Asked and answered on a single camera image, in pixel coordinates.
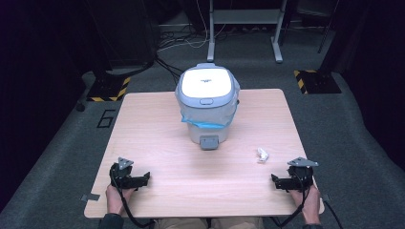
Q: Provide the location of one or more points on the blue plastic bin liner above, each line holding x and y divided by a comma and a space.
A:
207, 117

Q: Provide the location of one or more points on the person's right leg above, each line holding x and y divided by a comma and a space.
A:
237, 223

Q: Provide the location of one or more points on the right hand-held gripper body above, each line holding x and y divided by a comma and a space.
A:
301, 176

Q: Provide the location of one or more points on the white grey pedal trash can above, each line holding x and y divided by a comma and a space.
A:
206, 95

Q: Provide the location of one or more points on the black cabinet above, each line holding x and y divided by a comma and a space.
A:
127, 31

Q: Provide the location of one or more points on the person's right hand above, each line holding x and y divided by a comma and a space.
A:
307, 203

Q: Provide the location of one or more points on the black yellow striped base plate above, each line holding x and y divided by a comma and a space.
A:
108, 90
316, 82

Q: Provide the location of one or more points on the white metal stand frame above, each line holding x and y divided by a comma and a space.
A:
243, 17

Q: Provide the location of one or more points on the white paper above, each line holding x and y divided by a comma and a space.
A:
262, 155

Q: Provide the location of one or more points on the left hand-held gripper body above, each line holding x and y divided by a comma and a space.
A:
122, 175

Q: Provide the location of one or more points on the person's left hand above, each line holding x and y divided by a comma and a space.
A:
115, 198

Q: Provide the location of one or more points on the person's left leg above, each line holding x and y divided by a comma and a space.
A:
180, 223

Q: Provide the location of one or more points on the person's leg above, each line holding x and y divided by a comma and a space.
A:
180, 223
237, 223

